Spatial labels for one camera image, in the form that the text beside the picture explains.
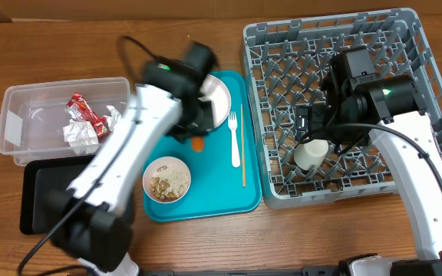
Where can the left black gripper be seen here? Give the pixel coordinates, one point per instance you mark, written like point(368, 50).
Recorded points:
point(184, 134)

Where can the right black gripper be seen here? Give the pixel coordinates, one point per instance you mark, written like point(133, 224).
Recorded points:
point(320, 114)

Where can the orange carrot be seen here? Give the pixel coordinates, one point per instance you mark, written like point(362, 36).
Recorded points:
point(197, 144)

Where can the white plastic cup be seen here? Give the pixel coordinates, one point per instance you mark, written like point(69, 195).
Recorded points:
point(310, 155)

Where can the bowl with nuts and crumbs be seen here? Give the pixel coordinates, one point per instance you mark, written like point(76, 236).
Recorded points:
point(166, 180)

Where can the white napkin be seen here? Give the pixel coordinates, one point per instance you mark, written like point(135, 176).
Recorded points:
point(81, 137)
point(114, 118)

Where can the red snack wrapper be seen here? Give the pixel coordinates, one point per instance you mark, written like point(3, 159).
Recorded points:
point(81, 111)

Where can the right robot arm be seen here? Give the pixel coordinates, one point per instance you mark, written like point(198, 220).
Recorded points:
point(362, 108)

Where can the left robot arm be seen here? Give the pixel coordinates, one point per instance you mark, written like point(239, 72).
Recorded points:
point(106, 184)

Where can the grey dishwasher rack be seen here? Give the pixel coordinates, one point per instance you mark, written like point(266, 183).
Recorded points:
point(284, 61)

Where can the large white plate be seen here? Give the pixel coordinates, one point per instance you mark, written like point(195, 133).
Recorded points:
point(217, 92)

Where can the white plastic fork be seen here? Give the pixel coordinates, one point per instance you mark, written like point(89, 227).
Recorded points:
point(233, 124)

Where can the teal serving tray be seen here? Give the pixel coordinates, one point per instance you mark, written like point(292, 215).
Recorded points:
point(217, 188)

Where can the wooden chopstick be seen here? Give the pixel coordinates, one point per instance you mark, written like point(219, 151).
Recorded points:
point(242, 131)

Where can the clear plastic storage bin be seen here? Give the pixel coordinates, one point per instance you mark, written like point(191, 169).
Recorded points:
point(33, 116)

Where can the black plastic tray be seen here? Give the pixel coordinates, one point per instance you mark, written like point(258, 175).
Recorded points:
point(48, 175)

